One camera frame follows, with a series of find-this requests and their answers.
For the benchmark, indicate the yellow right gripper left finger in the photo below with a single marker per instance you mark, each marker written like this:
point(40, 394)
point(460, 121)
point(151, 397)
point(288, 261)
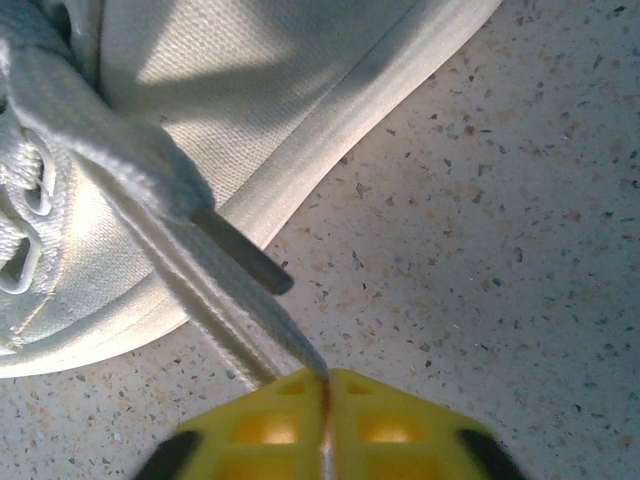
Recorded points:
point(310, 450)

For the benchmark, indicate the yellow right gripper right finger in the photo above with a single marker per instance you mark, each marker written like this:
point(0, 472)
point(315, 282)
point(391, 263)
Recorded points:
point(345, 450)

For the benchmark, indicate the white canvas shoe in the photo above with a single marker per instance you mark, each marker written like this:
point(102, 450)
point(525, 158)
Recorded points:
point(250, 100)

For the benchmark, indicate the white shoelace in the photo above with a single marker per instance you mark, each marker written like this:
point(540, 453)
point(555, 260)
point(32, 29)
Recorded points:
point(100, 130)

